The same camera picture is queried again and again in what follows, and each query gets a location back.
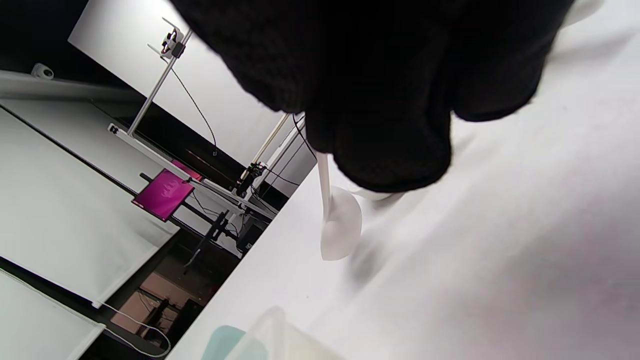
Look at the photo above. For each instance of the white round measuring scoop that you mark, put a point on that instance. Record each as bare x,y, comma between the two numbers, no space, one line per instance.
375,196

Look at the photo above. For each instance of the silver camera frame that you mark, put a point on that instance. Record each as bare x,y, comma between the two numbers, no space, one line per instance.
155,90

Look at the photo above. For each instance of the white coffee spoon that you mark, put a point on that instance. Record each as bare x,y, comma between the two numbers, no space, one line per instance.
342,225

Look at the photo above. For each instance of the white rod on silver stand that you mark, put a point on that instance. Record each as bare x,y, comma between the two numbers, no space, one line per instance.
270,140

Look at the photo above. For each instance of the person's right hand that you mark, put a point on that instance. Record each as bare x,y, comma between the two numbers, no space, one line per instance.
380,75

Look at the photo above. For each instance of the mint green dessert spatula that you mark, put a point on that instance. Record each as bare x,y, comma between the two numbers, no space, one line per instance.
225,345

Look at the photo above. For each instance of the small white dome camera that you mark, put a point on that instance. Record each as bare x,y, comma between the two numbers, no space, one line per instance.
42,71

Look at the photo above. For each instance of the clear plastic sugar container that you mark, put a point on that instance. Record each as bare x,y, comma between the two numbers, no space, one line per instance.
280,340

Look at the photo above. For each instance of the magenta screen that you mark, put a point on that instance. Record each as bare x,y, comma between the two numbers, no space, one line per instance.
165,197

